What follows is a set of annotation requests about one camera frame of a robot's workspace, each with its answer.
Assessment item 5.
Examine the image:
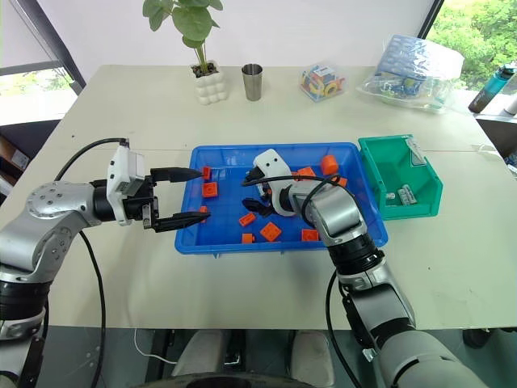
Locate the white floor cable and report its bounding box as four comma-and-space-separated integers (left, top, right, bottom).
133, 328, 179, 366

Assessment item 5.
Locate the white cup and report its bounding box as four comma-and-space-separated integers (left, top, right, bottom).
502, 85, 517, 119

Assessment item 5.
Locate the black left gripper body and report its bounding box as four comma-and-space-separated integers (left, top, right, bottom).
123, 172, 161, 234

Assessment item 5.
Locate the green leafy plant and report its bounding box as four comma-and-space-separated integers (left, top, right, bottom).
141, 0, 225, 74

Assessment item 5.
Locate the orange cylinder block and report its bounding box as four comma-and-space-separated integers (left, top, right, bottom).
320, 154, 339, 176

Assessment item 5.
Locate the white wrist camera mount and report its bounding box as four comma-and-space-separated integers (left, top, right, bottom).
105, 144, 145, 226
252, 148, 303, 220

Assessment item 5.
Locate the dark side shelf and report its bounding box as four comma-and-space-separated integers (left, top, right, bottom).
0, 118, 62, 205

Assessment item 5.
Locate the clear label card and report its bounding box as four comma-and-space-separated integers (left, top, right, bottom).
405, 138, 428, 167

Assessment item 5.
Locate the black caster wheel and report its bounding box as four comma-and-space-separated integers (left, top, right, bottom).
461, 329, 493, 349

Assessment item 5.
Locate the dark window frame beam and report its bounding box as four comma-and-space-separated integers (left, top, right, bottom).
417, 0, 446, 40
0, 0, 87, 97

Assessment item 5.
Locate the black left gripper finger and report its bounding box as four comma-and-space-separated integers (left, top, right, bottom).
149, 166, 205, 184
154, 211, 212, 234

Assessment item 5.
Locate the green plastic bin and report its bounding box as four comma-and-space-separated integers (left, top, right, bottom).
357, 133, 444, 221

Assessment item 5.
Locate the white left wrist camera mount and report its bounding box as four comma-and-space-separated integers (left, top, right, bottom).
105, 144, 145, 226

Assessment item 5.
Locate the white bubble plant pot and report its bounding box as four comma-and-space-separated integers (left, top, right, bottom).
190, 59, 229, 106

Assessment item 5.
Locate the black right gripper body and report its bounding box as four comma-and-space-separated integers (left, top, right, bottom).
246, 167, 277, 213

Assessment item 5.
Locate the blue plastic bin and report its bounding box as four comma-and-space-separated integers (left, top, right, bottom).
174, 141, 390, 257

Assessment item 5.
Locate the metal cup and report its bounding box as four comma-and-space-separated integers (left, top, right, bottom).
241, 62, 266, 102

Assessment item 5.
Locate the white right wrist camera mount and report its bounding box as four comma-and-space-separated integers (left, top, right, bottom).
252, 148, 303, 220

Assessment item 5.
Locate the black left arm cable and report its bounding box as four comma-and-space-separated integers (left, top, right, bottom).
53, 137, 132, 388

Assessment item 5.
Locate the clear box of colourful toys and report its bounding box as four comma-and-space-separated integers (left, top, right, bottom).
298, 62, 347, 103

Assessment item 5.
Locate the plastic bag with blue rack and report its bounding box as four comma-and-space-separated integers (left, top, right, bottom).
355, 33, 465, 115

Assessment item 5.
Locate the grey rounded shape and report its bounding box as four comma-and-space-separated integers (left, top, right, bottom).
289, 329, 337, 388
172, 329, 226, 380

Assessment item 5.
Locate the dark rounded shape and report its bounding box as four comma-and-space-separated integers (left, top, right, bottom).
143, 372, 326, 388

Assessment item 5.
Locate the teal water bottle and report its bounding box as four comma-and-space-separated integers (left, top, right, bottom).
467, 61, 517, 115

